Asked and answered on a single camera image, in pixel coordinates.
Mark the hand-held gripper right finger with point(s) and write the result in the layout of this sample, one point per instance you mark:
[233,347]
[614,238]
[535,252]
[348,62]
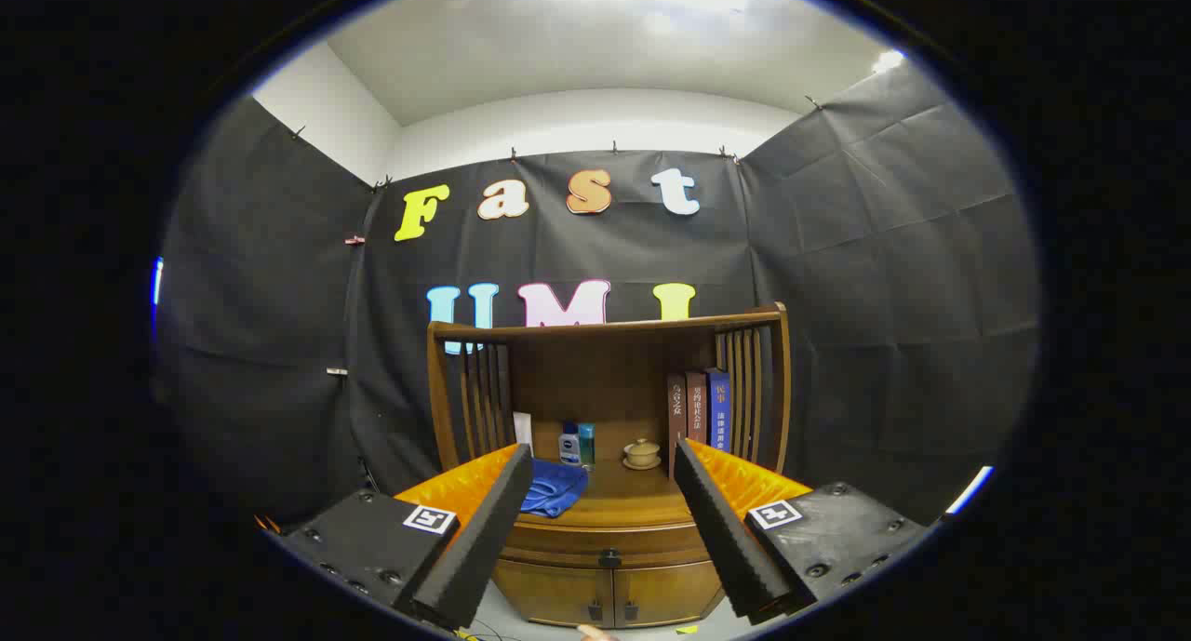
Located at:
[726,539]

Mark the black drawer knob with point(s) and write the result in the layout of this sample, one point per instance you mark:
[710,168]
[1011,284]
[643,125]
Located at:
[609,557]

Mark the dark brown book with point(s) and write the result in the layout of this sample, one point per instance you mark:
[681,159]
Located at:
[676,418]

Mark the reddish brown book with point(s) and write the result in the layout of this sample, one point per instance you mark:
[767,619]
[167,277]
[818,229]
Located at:
[697,408]

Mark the white tube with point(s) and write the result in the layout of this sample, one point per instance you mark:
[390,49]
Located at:
[522,427]

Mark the wooden drawer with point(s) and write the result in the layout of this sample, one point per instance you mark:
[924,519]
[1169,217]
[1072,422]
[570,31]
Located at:
[558,543]

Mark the white lotion bottle blue cap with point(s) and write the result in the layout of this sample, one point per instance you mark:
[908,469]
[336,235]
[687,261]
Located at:
[569,447]

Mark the blue book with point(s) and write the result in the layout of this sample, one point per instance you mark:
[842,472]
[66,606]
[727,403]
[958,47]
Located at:
[719,408]

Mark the wooden countertop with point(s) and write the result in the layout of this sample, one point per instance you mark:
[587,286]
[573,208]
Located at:
[633,501]

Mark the blue towel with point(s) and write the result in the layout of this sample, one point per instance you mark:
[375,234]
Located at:
[556,487]

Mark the wooden cabinet door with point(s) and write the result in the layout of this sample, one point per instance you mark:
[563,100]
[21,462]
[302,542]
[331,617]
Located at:
[670,590]
[549,594]

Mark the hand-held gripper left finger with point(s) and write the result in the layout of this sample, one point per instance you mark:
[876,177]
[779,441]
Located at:
[484,539]

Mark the beige lidded teacup with saucer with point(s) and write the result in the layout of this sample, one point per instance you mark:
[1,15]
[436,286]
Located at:
[642,453]

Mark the teal clear bottle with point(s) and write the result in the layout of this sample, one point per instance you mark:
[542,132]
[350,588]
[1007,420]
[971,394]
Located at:
[587,441]

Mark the wooden cabinet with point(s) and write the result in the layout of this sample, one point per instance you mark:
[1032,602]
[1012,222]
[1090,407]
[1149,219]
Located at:
[595,380]

